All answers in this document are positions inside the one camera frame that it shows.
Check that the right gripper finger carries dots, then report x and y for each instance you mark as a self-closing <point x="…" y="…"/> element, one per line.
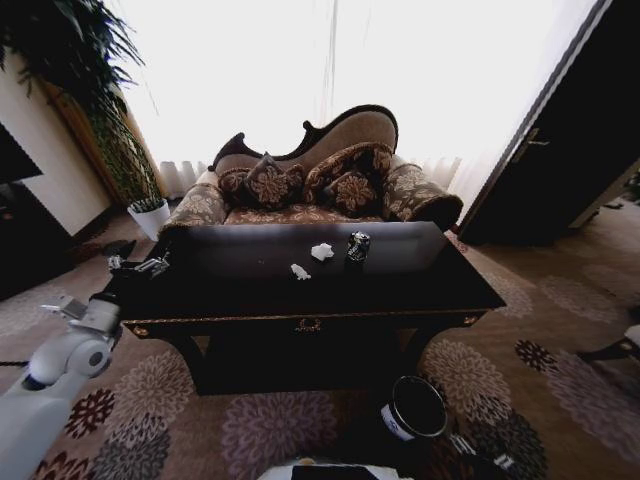
<point x="459" y="444"/>

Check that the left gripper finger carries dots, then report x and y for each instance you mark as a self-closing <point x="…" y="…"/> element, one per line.
<point x="119" y="249"/>
<point x="156" y="264"/>

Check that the black trash bin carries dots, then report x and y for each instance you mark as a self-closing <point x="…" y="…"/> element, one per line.
<point x="415" y="410"/>

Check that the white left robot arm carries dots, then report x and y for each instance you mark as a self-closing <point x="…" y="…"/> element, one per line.
<point x="55" y="360"/>

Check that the white pot with small plant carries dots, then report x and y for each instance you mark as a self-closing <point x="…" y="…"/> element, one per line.
<point x="150" y="217"/>

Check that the patterned brown drape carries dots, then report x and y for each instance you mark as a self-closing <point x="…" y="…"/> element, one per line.
<point x="120" y="155"/>

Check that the dark cabinet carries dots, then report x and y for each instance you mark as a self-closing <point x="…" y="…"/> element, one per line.
<point x="25" y="235"/>

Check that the dark floral bolster pillow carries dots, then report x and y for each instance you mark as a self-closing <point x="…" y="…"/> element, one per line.
<point x="231" y="185"/>

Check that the white robot front shell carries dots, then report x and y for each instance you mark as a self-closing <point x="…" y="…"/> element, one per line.
<point x="330" y="472"/>

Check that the square floral pillow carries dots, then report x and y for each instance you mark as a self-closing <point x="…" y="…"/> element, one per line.
<point x="355" y="192"/>
<point x="272" y="182"/>

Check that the small crumpled white paper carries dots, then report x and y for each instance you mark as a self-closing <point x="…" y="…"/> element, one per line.
<point x="300" y="272"/>

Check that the dark wooden table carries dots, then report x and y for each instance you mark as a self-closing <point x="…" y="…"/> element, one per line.
<point x="310" y="300"/>

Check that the large crumpled white tissue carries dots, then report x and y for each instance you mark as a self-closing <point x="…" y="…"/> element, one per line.
<point x="322" y="251"/>

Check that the black drink can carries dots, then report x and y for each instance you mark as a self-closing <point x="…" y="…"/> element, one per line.
<point x="358" y="248"/>

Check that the tall green palm plant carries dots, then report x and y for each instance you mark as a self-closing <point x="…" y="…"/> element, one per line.
<point x="65" y="45"/>

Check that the white sheer curtain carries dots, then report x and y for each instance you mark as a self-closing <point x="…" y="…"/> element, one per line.
<point x="250" y="75"/>

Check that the large brown patterned pillow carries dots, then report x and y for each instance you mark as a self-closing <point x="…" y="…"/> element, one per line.
<point x="345" y="160"/>

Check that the brown floral sofa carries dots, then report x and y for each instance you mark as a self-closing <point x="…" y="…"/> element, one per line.
<point x="345" y="135"/>

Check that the dark wooden door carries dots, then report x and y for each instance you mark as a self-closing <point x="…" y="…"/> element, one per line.
<point x="575" y="140"/>

